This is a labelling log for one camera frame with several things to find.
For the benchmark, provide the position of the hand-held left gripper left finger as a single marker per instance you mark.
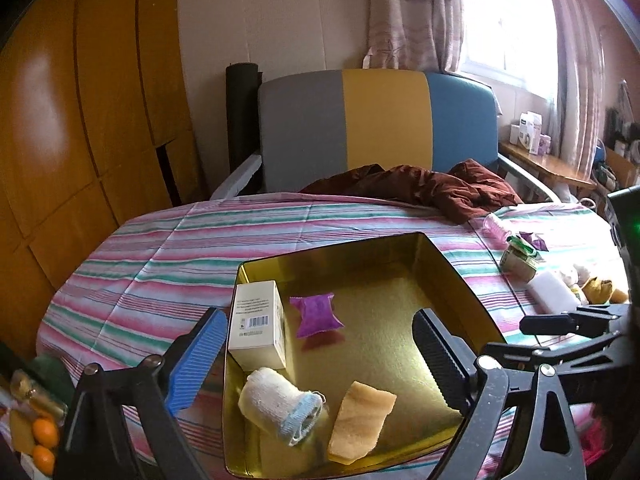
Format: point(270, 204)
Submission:
point(195, 355)

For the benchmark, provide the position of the yellow folded cloth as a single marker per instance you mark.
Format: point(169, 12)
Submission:
point(357, 420)

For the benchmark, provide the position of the black rolled yoga mat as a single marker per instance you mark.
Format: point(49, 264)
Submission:
point(242, 120)

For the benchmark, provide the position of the pink patterned curtain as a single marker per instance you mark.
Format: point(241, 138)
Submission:
point(575, 85)
point(415, 10)

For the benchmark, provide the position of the white rolled sock blue cuff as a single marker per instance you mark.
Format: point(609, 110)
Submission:
point(265, 395)

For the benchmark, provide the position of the wooden side table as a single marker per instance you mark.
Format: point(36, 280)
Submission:
point(545, 162)

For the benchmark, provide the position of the small purple snack packet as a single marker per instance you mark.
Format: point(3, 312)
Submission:
point(316, 315)

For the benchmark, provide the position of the white bed rail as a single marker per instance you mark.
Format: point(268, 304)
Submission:
point(235, 177)
point(530, 175)

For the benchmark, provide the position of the yellow plush toy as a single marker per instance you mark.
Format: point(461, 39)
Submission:
point(602, 289)

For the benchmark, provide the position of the cream carton box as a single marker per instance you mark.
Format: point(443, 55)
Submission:
point(255, 320)

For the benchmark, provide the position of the brown crumpled garment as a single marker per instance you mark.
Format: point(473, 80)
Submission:
point(450, 190)

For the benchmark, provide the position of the green labelled snack packet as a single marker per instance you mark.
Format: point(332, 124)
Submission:
point(520, 262)

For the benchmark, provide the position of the purple cartoon snack packet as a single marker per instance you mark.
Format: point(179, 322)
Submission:
point(534, 242)

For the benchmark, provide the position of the purple patterned cup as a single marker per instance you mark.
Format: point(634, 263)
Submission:
point(545, 145)

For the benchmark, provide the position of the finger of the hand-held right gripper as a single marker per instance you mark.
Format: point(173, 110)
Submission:
point(555, 322)
point(520, 351)

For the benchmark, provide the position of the white product box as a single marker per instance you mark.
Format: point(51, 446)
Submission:
point(527, 130)

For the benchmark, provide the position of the wooden wardrobe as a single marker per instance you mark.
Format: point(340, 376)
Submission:
point(75, 110)

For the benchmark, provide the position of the pink cloth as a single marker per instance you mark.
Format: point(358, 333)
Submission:
point(597, 440)

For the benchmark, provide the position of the cardboard box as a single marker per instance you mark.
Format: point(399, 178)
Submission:
point(620, 167)

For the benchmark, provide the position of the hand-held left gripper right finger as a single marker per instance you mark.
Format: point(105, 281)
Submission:
point(440, 357)

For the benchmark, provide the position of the dark green cloth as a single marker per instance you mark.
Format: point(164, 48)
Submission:
point(52, 372)

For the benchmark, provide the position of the gold metal tin box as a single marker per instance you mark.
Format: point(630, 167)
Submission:
point(380, 305)

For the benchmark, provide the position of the orange fruit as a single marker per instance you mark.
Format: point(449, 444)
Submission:
point(45, 432)
point(43, 460)

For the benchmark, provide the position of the small white plush toy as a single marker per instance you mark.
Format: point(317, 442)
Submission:
point(575, 275)

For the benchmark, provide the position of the window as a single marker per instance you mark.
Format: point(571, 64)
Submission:
point(505, 20)

